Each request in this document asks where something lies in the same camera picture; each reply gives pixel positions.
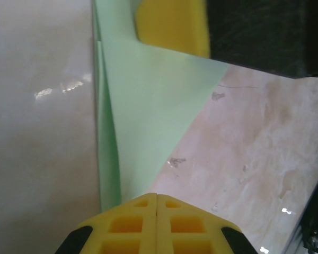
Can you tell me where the light green paper sheet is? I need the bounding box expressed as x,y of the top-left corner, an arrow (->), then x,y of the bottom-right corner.
91,0 -> 230,212

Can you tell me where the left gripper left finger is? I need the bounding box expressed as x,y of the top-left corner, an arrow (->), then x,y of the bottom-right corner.
57,193 -> 157,254

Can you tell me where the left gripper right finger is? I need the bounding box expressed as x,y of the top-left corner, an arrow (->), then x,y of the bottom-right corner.
157,194 -> 258,254

